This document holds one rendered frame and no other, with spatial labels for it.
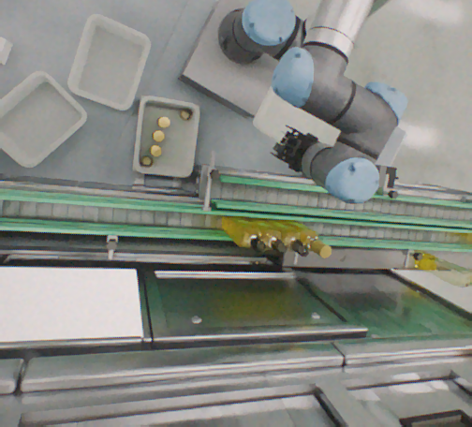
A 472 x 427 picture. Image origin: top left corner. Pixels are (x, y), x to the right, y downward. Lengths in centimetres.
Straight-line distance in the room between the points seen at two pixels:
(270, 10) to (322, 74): 43
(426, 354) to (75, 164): 103
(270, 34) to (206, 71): 26
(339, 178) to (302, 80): 16
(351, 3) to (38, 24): 88
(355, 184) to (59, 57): 90
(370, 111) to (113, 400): 57
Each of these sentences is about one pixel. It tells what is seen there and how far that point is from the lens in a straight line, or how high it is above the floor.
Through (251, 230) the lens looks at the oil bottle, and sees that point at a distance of 93.
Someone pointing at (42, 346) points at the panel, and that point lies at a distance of 71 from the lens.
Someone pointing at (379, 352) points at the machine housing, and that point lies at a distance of 84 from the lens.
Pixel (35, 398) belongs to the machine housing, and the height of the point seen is 141.
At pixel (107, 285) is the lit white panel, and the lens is 91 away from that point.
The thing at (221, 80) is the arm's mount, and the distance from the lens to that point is 111.
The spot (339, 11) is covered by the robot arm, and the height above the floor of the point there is 144.
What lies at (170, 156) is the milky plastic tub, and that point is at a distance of 116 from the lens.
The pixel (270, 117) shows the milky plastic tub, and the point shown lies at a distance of 94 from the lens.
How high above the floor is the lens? 192
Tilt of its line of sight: 69 degrees down
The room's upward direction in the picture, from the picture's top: 118 degrees clockwise
